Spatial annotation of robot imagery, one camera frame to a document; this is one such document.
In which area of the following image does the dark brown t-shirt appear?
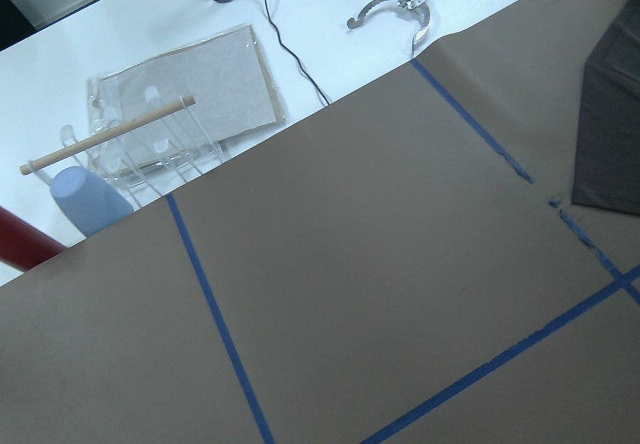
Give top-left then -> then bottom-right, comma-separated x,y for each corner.
572,0 -> 639,215

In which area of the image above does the black thin cable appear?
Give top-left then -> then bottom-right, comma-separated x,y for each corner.
249,0 -> 332,107

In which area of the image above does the light blue plastic cup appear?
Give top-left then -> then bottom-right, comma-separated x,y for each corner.
50,166 -> 134,237

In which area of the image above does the wooden dowel rod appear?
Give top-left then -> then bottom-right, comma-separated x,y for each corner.
19,95 -> 196,176

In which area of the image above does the clear acrylic wire stand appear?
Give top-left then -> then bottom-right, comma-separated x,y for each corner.
30,86 -> 225,209

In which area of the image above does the dark red cylinder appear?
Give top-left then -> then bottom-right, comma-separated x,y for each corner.
1,208 -> 66,271

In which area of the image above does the brown paper table cover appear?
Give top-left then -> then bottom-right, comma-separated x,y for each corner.
1,0 -> 639,443

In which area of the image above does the cardboard sheet in plastic sleeve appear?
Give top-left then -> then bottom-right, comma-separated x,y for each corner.
87,23 -> 288,185

